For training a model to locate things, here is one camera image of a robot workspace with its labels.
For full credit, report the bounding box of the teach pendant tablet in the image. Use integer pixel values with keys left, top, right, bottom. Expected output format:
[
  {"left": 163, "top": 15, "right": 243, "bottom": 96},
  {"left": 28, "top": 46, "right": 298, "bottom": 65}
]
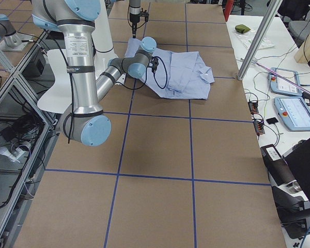
[
  {"left": 273, "top": 97, "right": 310, "bottom": 131},
  {"left": 268, "top": 67, "right": 302, "bottom": 97}
]

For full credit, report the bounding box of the black monitor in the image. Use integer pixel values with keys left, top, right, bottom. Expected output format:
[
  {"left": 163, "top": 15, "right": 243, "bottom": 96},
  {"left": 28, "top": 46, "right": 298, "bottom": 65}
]
[{"left": 284, "top": 138, "right": 310, "bottom": 201}]

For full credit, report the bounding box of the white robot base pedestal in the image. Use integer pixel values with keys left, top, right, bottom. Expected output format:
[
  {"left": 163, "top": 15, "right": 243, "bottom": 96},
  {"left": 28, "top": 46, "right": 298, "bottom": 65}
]
[{"left": 33, "top": 1, "right": 117, "bottom": 114}]

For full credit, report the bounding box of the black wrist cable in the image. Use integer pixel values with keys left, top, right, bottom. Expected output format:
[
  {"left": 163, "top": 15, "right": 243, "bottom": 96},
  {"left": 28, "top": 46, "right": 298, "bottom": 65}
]
[{"left": 115, "top": 55, "right": 168, "bottom": 91}]

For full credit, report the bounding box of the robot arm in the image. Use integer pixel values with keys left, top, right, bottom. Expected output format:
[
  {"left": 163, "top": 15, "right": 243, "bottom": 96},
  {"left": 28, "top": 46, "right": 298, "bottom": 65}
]
[
  {"left": 32, "top": 1, "right": 157, "bottom": 146},
  {"left": 128, "top": 0, "right": 149, "bottom": 38}
]

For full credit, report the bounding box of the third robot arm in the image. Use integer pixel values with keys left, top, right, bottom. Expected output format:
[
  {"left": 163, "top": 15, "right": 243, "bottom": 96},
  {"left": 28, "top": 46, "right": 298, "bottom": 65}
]
[{"left": 0, "top": 14, "right": 28, "bottom": 52}]

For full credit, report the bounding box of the clear plastic bag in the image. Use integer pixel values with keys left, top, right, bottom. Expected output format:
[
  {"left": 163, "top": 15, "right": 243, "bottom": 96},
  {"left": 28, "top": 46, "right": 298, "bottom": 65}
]
[{"left": 236, "top": 32, "right": 276, "bottom": 49}]

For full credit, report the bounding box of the lower teach pendant tablet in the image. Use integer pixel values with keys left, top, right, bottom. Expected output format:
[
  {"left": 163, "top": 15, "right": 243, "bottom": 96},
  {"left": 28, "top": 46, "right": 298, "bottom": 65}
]
[{"left": 273, "top": 97, "right": 310, "bottom": 131}]

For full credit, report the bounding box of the green fabric pouch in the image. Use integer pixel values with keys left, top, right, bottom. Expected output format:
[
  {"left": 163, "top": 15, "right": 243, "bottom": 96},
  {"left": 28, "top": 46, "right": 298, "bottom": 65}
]
[{"left": 235, "top": 24, "right": 251, "bottom": 34}]

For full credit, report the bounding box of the upper teach pendant tablet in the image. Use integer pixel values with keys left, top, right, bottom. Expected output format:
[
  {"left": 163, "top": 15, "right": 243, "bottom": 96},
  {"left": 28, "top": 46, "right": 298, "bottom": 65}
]
[{"left": 268, "top": 67, "right": 302, "bottom": 97}]

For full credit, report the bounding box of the aluminium frame post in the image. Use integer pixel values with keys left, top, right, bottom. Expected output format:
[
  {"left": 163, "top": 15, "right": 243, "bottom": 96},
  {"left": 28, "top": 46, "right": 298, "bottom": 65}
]
[{"left": 237, "top": 0, "right": 282, "bottom": 81}]

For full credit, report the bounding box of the light blue striped shirt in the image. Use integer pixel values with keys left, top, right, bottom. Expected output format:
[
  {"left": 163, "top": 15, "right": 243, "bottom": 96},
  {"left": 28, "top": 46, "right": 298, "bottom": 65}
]
[{"left": 140, "top": 48, "right": 214, "bottom": 100}]

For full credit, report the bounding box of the black device with label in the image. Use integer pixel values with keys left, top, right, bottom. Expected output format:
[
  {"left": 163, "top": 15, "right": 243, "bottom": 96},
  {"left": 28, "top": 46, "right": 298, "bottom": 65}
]
[{"left": 260, "top": 144, "right": 296, "bottom": 185}]

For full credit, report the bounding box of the white power strip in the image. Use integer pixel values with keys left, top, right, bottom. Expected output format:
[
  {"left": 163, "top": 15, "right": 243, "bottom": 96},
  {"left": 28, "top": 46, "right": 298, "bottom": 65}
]
[{"left": 0, "top": 144, "right": 30, "bottom": 163}]

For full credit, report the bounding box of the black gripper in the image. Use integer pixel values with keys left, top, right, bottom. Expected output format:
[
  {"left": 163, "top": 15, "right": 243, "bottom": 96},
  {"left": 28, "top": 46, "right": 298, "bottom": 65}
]
[
  {"left": 129, "top": 7, "right": 149, "bottom": 38},
  {"left": 147, "top": 56, "right": 160, "bottom": 72}
]

